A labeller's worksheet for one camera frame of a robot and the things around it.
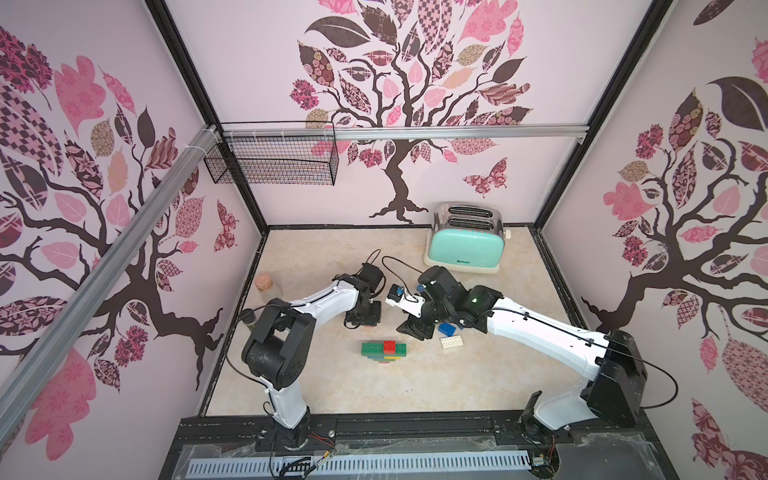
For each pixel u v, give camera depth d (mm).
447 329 899
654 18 697
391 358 817
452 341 876
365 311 796
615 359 426
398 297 652
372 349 806
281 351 468
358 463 697
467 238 972
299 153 948
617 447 725
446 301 578
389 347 794
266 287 912
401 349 805
